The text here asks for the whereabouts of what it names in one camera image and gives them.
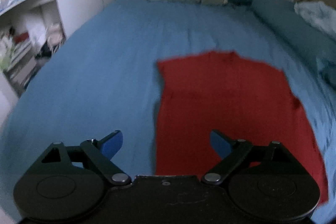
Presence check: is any red knit sweater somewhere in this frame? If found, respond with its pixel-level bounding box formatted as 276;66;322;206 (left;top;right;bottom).
155;52;329;203

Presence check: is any blue bed sheet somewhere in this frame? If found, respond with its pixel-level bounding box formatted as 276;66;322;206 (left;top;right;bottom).
1;0;335;223

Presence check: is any teal folded duvet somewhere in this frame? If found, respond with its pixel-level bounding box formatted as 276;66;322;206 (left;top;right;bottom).
251;0;335;88

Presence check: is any white shelf unit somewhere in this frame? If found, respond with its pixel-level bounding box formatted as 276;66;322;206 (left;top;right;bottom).
1;0;67;97

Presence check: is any light blue blanket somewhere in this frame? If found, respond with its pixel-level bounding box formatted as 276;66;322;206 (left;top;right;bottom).
294;1;336;40

